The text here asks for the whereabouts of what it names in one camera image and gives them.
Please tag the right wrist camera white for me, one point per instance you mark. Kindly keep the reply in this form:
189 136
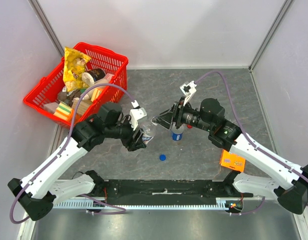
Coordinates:
188 89

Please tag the brown cup with lid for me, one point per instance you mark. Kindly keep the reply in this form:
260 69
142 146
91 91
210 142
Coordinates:
91 76

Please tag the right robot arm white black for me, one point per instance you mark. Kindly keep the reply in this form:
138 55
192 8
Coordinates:
286 181

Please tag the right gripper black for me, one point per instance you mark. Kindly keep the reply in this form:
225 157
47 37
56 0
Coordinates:
176 117

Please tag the yellow wafer pack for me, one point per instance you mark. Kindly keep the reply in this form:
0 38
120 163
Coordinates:
96 93

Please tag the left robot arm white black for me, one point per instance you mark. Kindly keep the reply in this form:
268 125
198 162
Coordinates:
38 192

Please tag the yellow chips bag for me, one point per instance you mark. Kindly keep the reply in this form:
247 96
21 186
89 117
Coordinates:
74 66

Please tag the blue bottle cap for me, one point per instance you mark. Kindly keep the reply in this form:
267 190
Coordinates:
162 157

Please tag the white cable duct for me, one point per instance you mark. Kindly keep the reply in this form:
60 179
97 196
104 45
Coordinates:
84 203

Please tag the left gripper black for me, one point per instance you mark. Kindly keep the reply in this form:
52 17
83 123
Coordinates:
130 143

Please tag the wooden block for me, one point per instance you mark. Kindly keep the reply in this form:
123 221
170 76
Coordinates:
82 107

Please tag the orange snack box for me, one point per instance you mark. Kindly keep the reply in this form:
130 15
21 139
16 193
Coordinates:
232 161

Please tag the red plastic basket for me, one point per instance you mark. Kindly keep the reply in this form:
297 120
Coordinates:
52 88

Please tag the orange packet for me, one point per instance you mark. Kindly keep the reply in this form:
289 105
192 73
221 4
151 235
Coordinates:
71 116

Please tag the small clear water bottle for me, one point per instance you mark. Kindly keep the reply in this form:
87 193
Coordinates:
149 131

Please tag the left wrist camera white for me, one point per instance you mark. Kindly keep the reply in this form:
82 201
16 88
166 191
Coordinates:
137 114

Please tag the blue label pepsi bottle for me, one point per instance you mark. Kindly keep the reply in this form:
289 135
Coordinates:
177 133

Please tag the striped yellow green sponge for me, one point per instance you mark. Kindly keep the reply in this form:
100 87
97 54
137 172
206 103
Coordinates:
62 111

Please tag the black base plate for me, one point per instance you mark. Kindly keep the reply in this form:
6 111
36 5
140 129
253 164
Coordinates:
209 188

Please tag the beige sauce bottle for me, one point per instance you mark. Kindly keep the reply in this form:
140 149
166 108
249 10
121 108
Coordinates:
107 78

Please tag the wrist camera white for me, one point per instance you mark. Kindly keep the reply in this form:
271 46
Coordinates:
137 114
188 89

